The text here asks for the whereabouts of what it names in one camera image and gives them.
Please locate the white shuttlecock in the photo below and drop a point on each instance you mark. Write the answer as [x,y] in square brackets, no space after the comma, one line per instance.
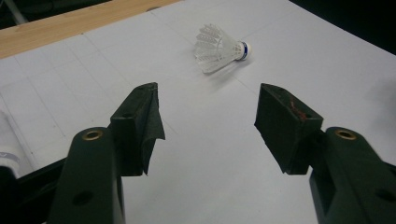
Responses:
[230,49]

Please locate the white metal desk frame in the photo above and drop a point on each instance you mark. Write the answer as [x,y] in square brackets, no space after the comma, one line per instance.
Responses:
[15,14]

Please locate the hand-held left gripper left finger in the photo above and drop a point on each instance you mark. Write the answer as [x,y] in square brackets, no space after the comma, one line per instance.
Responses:
[90,174]

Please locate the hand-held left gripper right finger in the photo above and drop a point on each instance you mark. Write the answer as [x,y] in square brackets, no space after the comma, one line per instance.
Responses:
[289,133]

